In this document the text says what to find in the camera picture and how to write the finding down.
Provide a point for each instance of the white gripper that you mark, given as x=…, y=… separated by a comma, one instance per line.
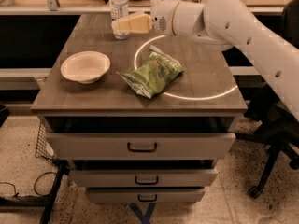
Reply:
x=161, y=17

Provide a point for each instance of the clear plastic water bottle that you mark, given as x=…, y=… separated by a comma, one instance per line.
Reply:
x=118, y=9

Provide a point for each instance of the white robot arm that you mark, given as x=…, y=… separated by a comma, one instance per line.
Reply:
x=221, y=24

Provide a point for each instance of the green chip bag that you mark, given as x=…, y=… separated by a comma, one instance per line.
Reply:
x=154, y=75

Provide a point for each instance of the white paper bowl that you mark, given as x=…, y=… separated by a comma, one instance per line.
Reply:
x=85, y=67

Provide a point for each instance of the grey drawer cabinet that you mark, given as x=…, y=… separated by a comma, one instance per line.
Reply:
x=141, y=120

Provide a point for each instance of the black metal table leg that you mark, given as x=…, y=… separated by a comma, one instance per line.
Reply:
x=47, y=201

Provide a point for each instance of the black office chair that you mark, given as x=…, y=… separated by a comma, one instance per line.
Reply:
x=279, y=128

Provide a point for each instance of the top drawer with handle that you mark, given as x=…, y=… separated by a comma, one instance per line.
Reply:
x=151, y=146

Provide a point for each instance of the drawer with handle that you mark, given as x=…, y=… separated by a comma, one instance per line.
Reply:
x=144, y=178
x=151, y=146
x=145, y=195

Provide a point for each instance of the black wire mesh basket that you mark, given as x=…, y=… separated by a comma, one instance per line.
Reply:
x=43, y=149

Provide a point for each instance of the middle drawer with handle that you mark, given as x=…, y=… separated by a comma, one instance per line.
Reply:
x=144, y=178

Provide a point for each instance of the bottom drawer with handle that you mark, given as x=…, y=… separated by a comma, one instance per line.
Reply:
x=145, y=195

